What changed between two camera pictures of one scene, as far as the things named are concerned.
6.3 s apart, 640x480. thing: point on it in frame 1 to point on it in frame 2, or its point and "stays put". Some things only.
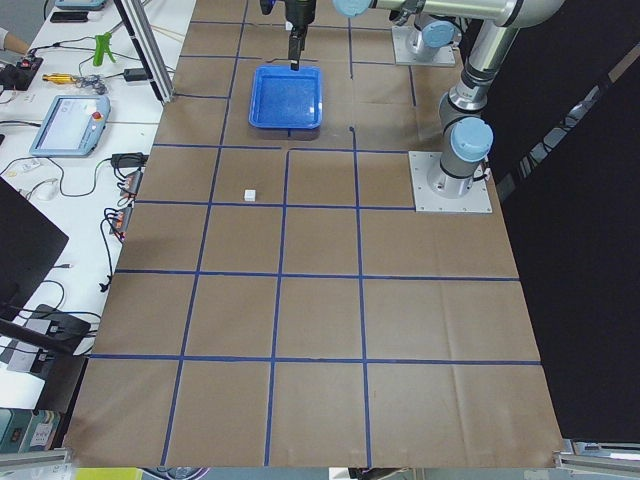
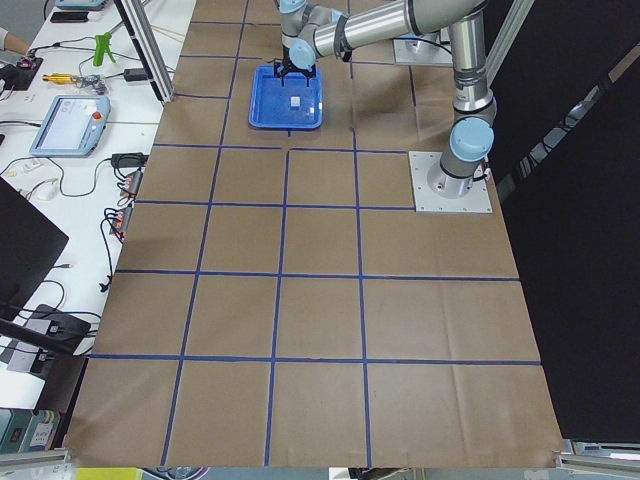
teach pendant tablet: [70, 126] stays put
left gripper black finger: [294, 50] to [280, 70]
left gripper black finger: [302, 36] to [308, 74]
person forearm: [14, 43] stays put
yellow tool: [59, 78] stays put
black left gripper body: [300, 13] to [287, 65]
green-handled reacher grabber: [102, 45] stays put
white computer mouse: [46, 190] stays put
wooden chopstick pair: [167, 32] stays put
